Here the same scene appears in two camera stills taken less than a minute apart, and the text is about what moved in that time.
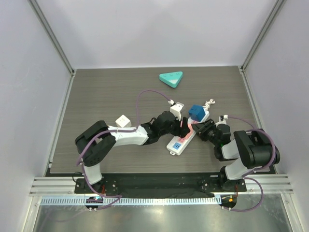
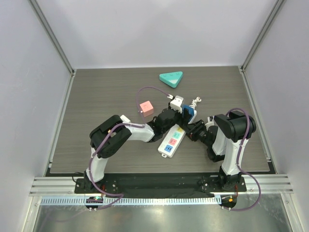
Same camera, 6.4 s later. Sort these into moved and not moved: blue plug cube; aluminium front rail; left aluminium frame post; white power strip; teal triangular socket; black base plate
Moved: blue plug cube; white power strip
Not moved: black base plate; left aluminium frame post; aluminium front rail; teal triangular socket
